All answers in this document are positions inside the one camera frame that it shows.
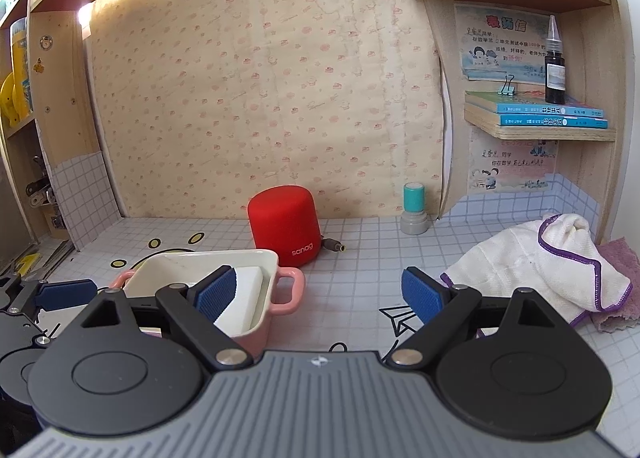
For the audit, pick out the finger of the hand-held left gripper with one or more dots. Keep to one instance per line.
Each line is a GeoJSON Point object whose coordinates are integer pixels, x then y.
{"type": "Point", "coordinates": [67, 294]}
{"type": "Point", "coordinates": [25, 330]}

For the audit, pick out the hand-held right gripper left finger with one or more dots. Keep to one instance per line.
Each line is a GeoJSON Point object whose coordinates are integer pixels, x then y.
{"type": "Point", "coordinates": [217, 294]}

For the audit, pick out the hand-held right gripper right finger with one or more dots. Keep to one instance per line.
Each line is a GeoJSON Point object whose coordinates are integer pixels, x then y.
{"type": "Point", "coordinates": [422, 295]}

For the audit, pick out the teal and grey stamp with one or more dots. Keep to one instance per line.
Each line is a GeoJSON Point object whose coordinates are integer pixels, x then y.
{"type": "Point", "coordinates": [414, 210]}

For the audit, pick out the red cylindrical speaker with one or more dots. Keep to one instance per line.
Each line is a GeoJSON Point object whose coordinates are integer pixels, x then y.
{"type": "Point", "coordinates": [285, 223]}

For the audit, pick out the white cloth with purple edge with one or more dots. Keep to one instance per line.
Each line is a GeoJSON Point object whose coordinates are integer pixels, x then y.
{"type": "Point", "coordinates": [540, 268]}

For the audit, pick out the wooden side shelf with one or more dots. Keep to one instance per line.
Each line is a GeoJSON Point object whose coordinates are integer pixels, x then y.
{"type": "Point", "coordinates": [65, 103]}

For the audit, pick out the yellow plastic toy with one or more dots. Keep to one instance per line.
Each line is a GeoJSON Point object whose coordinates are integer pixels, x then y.
{"type": "Point", "coordinates": [11, 100]}

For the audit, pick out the blue book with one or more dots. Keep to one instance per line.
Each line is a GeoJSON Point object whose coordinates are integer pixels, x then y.
{"type": "Point", "coordinates": [550, 122]}
{"type": "Point", "coordinates": [530, 105]}

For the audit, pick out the black binder clip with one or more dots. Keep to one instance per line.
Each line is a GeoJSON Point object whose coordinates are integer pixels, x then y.
{"type": "Point", "coordinates": [508, 87]}

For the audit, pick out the yellow duck sticker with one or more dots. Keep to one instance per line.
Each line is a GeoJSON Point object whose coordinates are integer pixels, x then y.
{"type": "Point", "coordinates": [39, 67]}

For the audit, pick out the yellow and blue box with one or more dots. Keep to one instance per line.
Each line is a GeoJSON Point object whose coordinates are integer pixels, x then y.
{"type": "Point", "coordinates": [21, 63]}

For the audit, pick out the black ink bottle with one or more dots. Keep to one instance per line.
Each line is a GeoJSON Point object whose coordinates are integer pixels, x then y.
{"type": "Point", "coordinates": [555, 78]}

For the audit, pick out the pink cartoon wall poster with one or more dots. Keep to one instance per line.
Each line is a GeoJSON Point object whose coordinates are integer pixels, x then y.
{"type": "Point", "coordinates": [510, 163]}

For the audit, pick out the wooden wall shelf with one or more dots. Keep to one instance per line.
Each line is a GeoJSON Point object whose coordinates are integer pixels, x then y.
{"type": "Point", "coordinates": [590, 173]}

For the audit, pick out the blue cartoon wall poster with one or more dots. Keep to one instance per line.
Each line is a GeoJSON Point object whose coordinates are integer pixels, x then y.
{"type": "Point", "coordinates": [500, 43]}

